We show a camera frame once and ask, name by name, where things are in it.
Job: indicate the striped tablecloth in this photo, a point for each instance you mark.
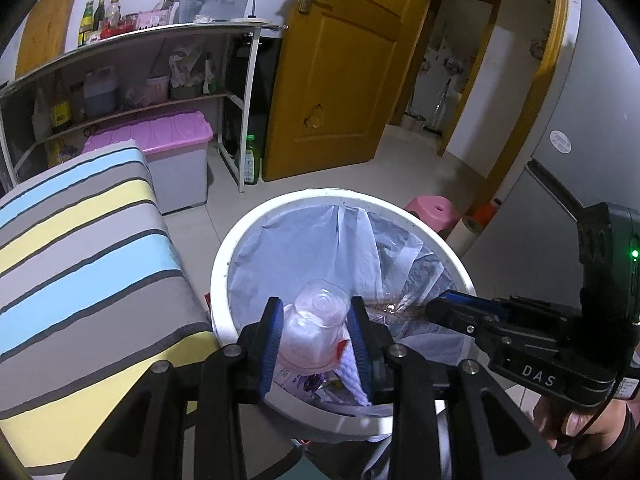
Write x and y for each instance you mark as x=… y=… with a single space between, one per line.
x=85 y=285

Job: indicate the white plastic bottle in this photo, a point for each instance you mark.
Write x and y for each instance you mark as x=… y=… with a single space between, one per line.
x=41 y=117

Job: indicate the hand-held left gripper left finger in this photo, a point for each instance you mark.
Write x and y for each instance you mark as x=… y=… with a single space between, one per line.
x=270 y=342

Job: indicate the green drink bottle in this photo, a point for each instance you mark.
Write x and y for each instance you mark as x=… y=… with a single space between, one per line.
x=251 y=162

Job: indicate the clear plastic cup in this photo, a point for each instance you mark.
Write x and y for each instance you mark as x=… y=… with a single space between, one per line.
x=312 y=325

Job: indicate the purple plastic jug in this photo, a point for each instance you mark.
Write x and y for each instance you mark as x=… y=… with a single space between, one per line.
x=100 y=95

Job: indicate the clear bottle yellow cap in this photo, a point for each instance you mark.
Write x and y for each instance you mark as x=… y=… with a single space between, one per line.
x=114 y=12

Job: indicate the pink plastic bucket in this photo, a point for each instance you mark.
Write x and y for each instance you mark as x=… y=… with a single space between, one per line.
x=157 y=89

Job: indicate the grey refrigerator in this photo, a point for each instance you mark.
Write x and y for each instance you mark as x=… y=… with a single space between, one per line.
x=600 y=110

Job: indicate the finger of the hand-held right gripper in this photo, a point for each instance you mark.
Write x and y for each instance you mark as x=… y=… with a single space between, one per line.
x=467 y=299
x=450 y=316

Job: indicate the mop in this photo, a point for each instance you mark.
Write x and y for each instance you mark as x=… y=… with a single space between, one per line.
x=437 y=110

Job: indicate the person's right hand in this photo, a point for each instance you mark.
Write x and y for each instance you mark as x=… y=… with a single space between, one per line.
x=575 y=422

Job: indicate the red packet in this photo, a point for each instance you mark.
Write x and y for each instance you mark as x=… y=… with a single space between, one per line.
x=117 y=31

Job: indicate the pink lid storage box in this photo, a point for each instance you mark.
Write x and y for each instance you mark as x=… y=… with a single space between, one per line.
x=165 y=135

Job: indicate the clear lidded storage container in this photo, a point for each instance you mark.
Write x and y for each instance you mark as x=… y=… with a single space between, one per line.
x=215 y=6

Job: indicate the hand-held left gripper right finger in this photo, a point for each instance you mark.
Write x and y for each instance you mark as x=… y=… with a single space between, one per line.
x=360 y=345

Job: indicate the white paper roll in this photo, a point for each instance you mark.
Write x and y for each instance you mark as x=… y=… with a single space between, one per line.
x=462 y=235

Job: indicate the crumpled plastic bags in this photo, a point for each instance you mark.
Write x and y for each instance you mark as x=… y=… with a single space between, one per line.
x=187 y=65

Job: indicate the white shelf unit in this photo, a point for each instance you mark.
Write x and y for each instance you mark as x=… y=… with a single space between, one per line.
x=150 y=35

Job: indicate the green glass bottle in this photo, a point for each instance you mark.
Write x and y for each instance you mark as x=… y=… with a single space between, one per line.
x=86 y=25

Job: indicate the orange container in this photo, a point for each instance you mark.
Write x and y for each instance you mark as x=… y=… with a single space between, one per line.
x=487 y=214

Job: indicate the yellow door frame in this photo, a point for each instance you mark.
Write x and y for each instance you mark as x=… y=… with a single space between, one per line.
x=545 y=85

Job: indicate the person's right forearm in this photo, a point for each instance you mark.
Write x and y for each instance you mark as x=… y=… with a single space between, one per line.
x=622 y=447

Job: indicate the pink basket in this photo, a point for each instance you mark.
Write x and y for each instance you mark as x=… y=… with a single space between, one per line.
x=154 y=20

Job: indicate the yellow wooden door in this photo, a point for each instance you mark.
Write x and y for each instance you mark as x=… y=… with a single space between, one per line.
x=345 y=85

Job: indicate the wooden cutting board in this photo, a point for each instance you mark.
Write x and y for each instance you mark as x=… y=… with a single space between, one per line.
x=47 y=30

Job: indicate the white round trash bin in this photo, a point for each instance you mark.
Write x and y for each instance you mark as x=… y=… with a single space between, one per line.
x=222 y=270

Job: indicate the clear plastic bin liner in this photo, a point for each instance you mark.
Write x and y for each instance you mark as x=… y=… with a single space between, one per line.
x=290 y=250

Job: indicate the yellow label oil bottle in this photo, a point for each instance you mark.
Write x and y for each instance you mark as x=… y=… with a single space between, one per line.
x=61 y=110

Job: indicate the pink plastic stool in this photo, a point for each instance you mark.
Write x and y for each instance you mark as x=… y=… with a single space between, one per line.
x=432 y=212

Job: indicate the dark sauce bottle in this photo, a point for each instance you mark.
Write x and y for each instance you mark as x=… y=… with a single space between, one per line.
x=100 y=14

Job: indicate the large yellow oil bottle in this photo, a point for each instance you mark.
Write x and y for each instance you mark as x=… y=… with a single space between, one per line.
x=62 y=152

